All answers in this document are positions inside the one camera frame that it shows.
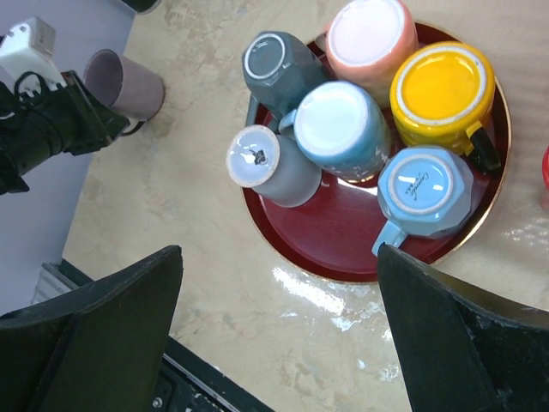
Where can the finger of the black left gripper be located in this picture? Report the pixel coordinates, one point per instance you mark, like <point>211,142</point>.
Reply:
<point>99,125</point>

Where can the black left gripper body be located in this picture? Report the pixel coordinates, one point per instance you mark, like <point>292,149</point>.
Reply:
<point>36,124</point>

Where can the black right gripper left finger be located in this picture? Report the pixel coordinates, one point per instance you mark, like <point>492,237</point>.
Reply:
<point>34,343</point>

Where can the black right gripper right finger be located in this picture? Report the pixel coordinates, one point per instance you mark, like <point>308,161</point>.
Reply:
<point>460,347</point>

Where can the lilac mug black handle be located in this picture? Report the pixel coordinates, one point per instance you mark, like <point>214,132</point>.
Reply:
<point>127,87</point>

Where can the light blue faceted mug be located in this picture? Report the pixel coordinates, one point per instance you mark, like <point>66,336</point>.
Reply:
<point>423,191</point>

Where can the grey footed mug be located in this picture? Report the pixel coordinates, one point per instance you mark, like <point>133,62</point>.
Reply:
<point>272,166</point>

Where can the blue mug white base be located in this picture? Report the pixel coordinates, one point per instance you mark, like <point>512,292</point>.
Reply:
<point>340,128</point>

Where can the dark teal faceted mug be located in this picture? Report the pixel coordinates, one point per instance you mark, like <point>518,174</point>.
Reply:
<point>280,70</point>

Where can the pink mug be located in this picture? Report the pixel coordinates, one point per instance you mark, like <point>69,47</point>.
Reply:
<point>368,41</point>

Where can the black face tissue roll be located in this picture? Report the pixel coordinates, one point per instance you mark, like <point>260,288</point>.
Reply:
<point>142,7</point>

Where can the round red lacquer tray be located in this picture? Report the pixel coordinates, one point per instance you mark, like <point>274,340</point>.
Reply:
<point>332,234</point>

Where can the red plastic shopping basket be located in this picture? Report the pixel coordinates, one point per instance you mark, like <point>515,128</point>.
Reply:
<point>545,168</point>

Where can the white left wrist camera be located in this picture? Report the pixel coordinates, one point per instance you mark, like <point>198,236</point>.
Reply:
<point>28,47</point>

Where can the aluminium frame rail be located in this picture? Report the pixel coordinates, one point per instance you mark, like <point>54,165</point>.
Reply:
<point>57,279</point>

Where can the yellow mug black handle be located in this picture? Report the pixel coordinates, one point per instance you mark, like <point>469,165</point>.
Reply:
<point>443,95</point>

